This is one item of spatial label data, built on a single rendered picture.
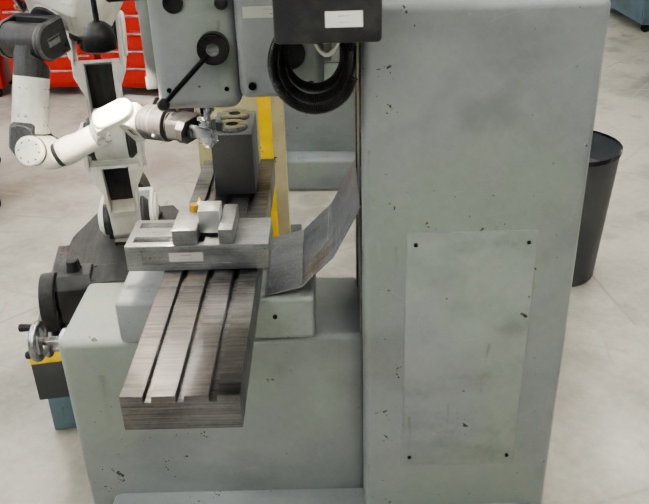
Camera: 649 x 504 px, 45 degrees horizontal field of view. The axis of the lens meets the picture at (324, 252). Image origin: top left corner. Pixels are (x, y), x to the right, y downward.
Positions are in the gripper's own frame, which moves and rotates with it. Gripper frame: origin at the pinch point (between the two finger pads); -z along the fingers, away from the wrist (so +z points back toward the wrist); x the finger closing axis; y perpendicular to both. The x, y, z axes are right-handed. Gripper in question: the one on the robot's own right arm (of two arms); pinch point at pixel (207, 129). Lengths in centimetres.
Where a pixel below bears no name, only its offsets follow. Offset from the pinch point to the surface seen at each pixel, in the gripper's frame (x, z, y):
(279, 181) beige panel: 158, 68, 86
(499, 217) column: 8, -71, 16
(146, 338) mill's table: -45, -9, 31
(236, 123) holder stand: 35.1, 13.3, 11.2
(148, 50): -6.5, 9.3, -20.0
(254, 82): -5.2, -17.4, -14.4
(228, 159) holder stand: 27.5, 12.4, 19.6
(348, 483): -1, -36, 102
